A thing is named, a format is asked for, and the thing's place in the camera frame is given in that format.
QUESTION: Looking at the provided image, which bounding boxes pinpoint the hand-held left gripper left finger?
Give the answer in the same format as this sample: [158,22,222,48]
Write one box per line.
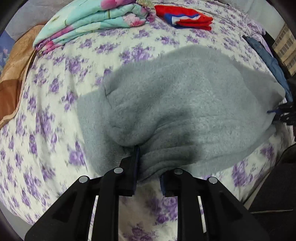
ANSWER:
[24,145,141,241]

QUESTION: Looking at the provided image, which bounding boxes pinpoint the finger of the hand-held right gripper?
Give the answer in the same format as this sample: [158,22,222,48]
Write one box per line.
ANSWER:
[267,103,294,123]

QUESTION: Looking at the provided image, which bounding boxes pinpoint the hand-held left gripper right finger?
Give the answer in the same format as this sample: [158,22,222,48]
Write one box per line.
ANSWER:
[160,169,271,241]

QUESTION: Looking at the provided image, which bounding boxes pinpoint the grey fleece pants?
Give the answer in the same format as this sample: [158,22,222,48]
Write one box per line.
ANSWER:
[77,45,285,183]

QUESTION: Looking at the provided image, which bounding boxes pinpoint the dark blue folded garment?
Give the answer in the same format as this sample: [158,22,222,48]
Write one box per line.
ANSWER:
[242,35,294,104]

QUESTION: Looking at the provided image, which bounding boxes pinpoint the purple floral bed sheet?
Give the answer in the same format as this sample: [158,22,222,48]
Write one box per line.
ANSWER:
[0,1,289,241]

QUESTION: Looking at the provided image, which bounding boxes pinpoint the purple floral pillow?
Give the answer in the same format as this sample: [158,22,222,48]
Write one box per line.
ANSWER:
[240,16,273,56]

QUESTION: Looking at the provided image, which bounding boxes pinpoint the red folded garment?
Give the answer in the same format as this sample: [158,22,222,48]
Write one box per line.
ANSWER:
[154,5,213,31]

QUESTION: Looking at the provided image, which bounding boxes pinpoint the turquoise floral folded quilt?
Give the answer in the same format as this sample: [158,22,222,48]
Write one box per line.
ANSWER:
[33,3,157,52]

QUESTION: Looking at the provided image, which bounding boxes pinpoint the brown quilted blanket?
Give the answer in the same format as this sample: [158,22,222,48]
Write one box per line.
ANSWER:
[0,25,44,128]

